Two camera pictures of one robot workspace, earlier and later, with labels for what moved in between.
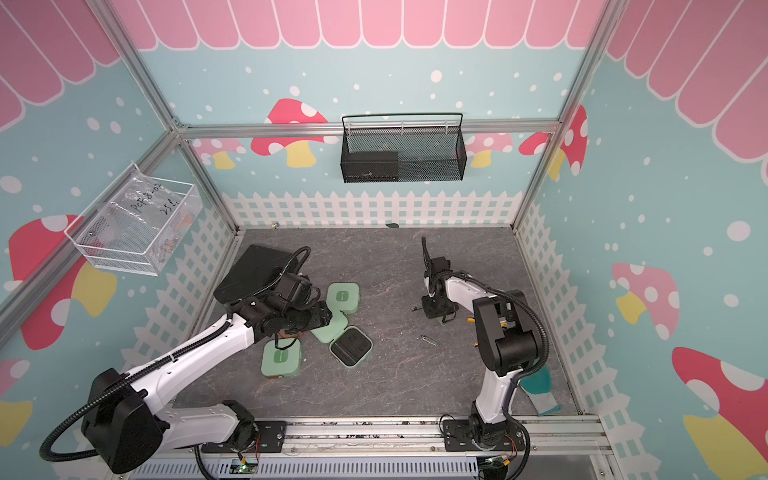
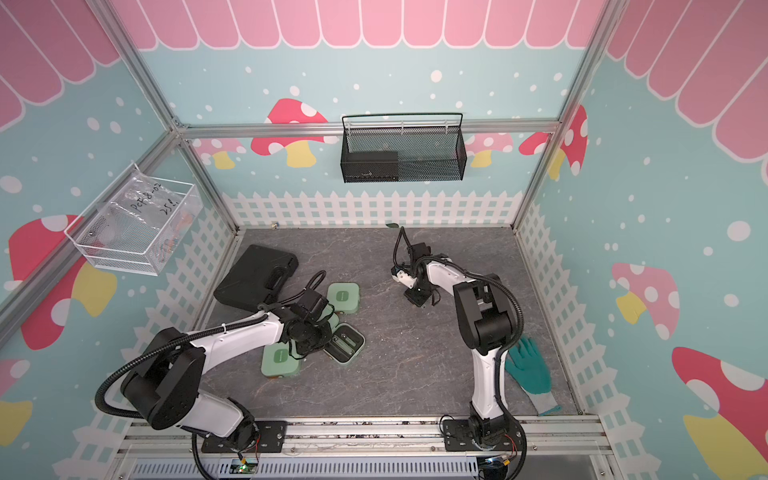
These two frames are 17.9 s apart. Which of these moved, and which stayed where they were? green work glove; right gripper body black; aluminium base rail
Moved: right gripper body black
Stayed: aluminium base rail; green work glove
